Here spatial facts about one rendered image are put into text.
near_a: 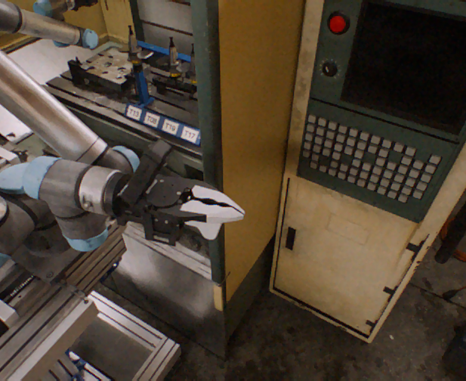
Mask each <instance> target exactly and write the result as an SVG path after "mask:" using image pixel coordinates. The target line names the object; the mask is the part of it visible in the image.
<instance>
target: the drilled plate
mask: <svg viewBox="0 0 466 381"><path fill-rule="evenodd" d="M108 56H109V57H108ZM111 56H112V57H111ZM107 58H108V60H107ZM118 60H119V62H118ZM96 61H97V62H98V63H97V62H96ZM111 62H112V63H111ZM113 62H114V63H113ZM95 65H96V66H95ZM101 65H102V66H101ZM112 65H113V66H112ZM143 66H144V75H145V78H146V76H148V75H149V74H151V72H150V65H149V64H146V63H143ZM91 67H92V68H91ZM94 67H96V68H94ZM87 68H88V70H86V71H85V70H80V71H81V74H82V78H83V79H87V80H90V81H92V82H96V83H98V84H101V85H105V86H107V88H111V89H114V90H116V91H120V92H124V91H125V90H127V89H128V88H129V87H131V86H132V85H134V82H133V80H130V79H126V78H125V77H124V76H123V75H125V74H126V72H127V73H130V71H131V70H130V68H133V63H131V61H129V62H127V58H126V57H123V56H122V55H121V56H119V54H115V53H112V52H109V53H107V54H105V56H103V57H101V58H98V59H97V60H95V61H93V62H92V63H89V64H87ZM93 69H94V70H93ZM95 70H96V71H97V72H96V71H95ZM98 70H99V71H98ZM124 70H125V71H124ZM102 71H103V72H102ZM107 71H108V72H107ZM111 71H112V72H111ZM114 71H115V72H114ZM118 71H119V72H118ZM117 75H119V76H117ZM115 76H116V78H115ZM122 77H123V78H124V79H122Z"/></svg>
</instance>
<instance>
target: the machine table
mask: <svg viewBox="0 0 466 381"><path fill-rule="evenodd" d="M107 53H109V52H105V51H102V52H99V53H98V56H97V54H95V55H94V56H93V57H91V58H88V59H87V60H86V62H84V61H83V62H82V63H84V64H86V65H87V64H90V63H92V62H93V61H95V60H97V59H98V58H101V57H103V56H104V55H105V54H107ZM150 72H151V74H149V75H148V76H146V78H147V81H149V82H150V83H151V84H152V85H155V86H154V87H152V88H151V90H152V89H153V90H152V91H151V90H148V91H151V92H149V93H151V94H149V96H150V97H152V98H155V100H154V101H152V102H151V103H150V104H148V105H147V106H145V108H146V109H147V110H151V111H153V112H156V113H159V114H162V115H164V116H168V117H170V118H172V119H174V120H177V121H179V122H182V123H185V124H187V125H191V126H193V127H197V128H198V129H200V125H199V105H198V95H197V93H195V94H194V95H193V97H191V99H190V100H189V101H188V100H185V99H184V93H183V92H182V91H177V90H174V89H170V88H168V87H167V88H166V90H165V91H163V92H157V90H156V84H155V83H154V82H152V78H153V77H154V76H162V78H166V79H171V80H175V79H172V78H169V76H168V75H169V73H168V72H165V71H162V70H158V69H156V68H153V67H150ZM61 77H62V78H61ZM81 83H82V82H76V81H74V80H73V78H72V75H71V72H70V70H67V71H65V72H63V73H61V74H60V77H58V76H56V77H54V78H53V79H51V80H49V81H47V82H45V84H46V85H44V84H42V87H43V88H44V89H45V90H46V91H49V92H50V93H51V94H52V95H53V96H54V98H56V99H57V100H59V102H61V103H62V105H64V106H65V107H66V109H68V110H69V111H70V112H72V113H73V114H74V115H75V116H76V117H78V118H80V119H81V120H84V121H86V122H89V123H91V124H93V125H96V126H98V127H101V128H103V129H104V130H107V131H108V132H112V133H114V134H116V135H119V136H121V137H124V138H127V139H129V141H133V142H134V143H137V144H139V145H142V146H145V147H148V146H149V145H150V144H151V143H153V144H155V143H156V142H157V141H158V139H159V138H161V139H162V140H163V141H165V142H166V143H167V144H169V145H171V146H172V147H173V149H172V152H171V153H170V156H171V158H172V159H175V160H177V161H178V162H180V163H183V164H186V165H188V166H191V167H193V168H196V169H199V170H201V172H203V167H202V147H201V146H200V147H197V146H196V145H192V144H189V143H187V142H185V141H181V140H180V139H179V138H176V137H172V136H170V135H167V134H165V133H162V132H159V131H157V130H155V129H153V128H150V127H149V126H146V125H142V124H140V123H138V122H135V121H133V120H130V119H128V118H126V117H124V113H125V108H126V105H127V103H126V102H121V101H112V99H113V97H110V96H109V97H106V99H105V98H104V99H103V100H101V99H99V100H98V99H97V101H96V102H95V103H96V104H98V105H94V104H91V103H88V102H83V103H82V100H81V99H80V100H79V99H77V98H76V97H82V96H81V95H84V97H86V98H85V99H87V100H89V101H93V102H94V100H95V99H94V96H93V93H91V91H86V88H85V86H83V85H81ZM67 84H69V85H67ZM73 86H74V88H73ZM77 86H78V88H77ZM84 89H85V90H84ZM61 90H62V91H61ZM73 90H74V91H73ZM58 92H59V93H58ZM82 92H83V93H82ZM88 92H90V93H88ZM129 93H131V91H130V92H128V94H124V95H123V97H125V96H126V97H127V95H128V97H127V98H128V99H127V100H128V101H129V102H130V103H132V104H134V103H136V102H138V101H139V97H138V96H137V94H131V96H129ZM91 94H92V95H91ZM89 95H90V96H89ZM87 96H88V97H87ZM92 96H93V99H92ZM84 97H82V98H84ZM89 98H90V99H89ZM108 99H109V100H108ZM105 102H106V103H105ZM114 102H115V103H114ZM100 103H101V104H100ZM105 105H106V106H105ZM113 106H114V107H113ZM102 107H108V108H109V109H112V108H113V110H114V109H115V107H117V109H118V110H119V111H118V110H117V111H116V110H115V111H116V112H118V113H119V114H117V113H114V112H110V111H108V110H105V109H103V108H102ZM159 107H160V108H159ZM123 108H124V109H123Z"/></svg>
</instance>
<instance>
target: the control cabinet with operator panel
mask: <svg viewBox="0 0 466 381"><path fill-rule="evenodd" d="M465 188H466V0H306V1H305V7H304V19H303V26H302V33H301V46H300V51H299V58H298V64H297V71H296V78H295V90H294V96H293V103H292V115H291V122H290V129H289V141H288V147H287V148H286V155H285V167H284V174H283V180H282V193H281V199H280V206H279V218H278V225H277V231H276V237H275V244H274V251H273V263H272V270H271V277H270V288H269V290H270V291H271V292H272V293H275V294H276V295H277V296H280V297H281V299H283V300H285V301H290V302H292V303H294V304H296V305H297V306H299V307H301V308H303V309H304V310H306V311H309V312H311V313H313V314H315V315H317V317H320V318H322V319H323V320H325V321H328V322H330V323H332V324H334V325H335V326H337V327H338V328H341V329H342V330H345V331H347V332H348V333H350V334H351V335H352V336H354V337H357V339H358V337H359V339H362V340H364V341H366V342H367V343H371V342H372V341H373V339H374V337H375V335H376V334H377V332H378V331H379V329H380V326H381V325H382V324H383V323H384V321H385V320H386V318H387V316H388V314H389V312H390V310H391V309H392V308H393V306H394V305H395V303H396V301H397V300H398V298H399V297H400V294H401V292H402V291H403V290H404V289H405V287H406V284H407V283H408V282H409V280H410V278H411V276H412V274H414V272H415V270H416V269H417V267H418V266H419V263H420V261H421V260H422V258H423V257H424V256H425V255H426V252H427V251H428V249H429V247H430V246H431V244H432V242H433V240H434V238H436V236H437V235H438V232H439V231H440V229H441V227H442V226H443V224H444V221H446V220H447V218H448V217H449V215H450V213H451V211H452V209H453V207H454V206H455V204H457V202H458V200H459V198H460V196H461V195H462V193H463V192H464V189H465Z"/></svg>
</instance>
